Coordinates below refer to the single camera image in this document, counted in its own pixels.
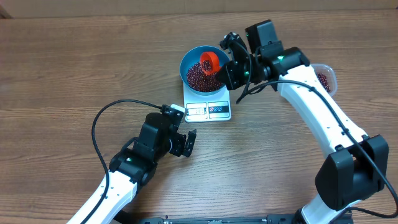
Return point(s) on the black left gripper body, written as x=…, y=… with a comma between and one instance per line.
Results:
x=175, y=145

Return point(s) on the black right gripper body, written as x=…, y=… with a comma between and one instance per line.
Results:
x=245, y=74

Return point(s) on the red scoop with blue handle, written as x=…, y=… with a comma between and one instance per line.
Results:
x=211, y=62

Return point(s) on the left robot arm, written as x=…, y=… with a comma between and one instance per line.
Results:
x=135, y=165

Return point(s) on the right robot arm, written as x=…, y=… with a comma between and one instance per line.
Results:
x=355, y=164

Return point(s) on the white digital kitchen scale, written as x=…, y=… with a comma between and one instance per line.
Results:
x=206, y=106

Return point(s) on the red beans in bowl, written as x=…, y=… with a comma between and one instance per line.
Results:
x=199, y=80

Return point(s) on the blue metal bowl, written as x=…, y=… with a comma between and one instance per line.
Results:
x=192, y=57

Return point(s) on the red beans in container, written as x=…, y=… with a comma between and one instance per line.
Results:
x=324, y=81

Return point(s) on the clear plastic food container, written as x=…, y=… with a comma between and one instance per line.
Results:
x=329, y=72

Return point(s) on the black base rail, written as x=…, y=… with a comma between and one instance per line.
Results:
x=126, y=218

